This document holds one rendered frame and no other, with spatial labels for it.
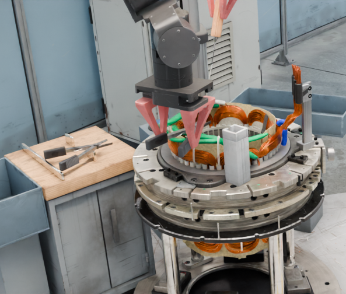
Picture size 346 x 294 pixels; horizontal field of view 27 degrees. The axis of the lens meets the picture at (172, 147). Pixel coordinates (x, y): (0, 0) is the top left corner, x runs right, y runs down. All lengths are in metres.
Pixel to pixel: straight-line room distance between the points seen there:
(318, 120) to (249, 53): 2.55
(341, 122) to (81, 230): 0.54
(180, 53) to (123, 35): 2.63
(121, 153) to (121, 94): 2.40
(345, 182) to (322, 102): 1.95
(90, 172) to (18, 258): 0.20
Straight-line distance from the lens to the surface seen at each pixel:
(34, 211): 1.29
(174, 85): 1.06
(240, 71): 3.97
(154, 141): 1.11
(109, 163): 1.32
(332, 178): 3.53
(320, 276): 1.44
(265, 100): 1.62
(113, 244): 1.40
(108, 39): 3.70
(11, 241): 1.30
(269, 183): 1.14
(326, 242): 1.58
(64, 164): 1.28
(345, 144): 3.87
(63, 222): 1.32
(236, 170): 1.12
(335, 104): 1.56
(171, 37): 0.97
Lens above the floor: 1.62
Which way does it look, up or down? 24 degrees down
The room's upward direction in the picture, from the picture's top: 6 degrees counter-clockwise
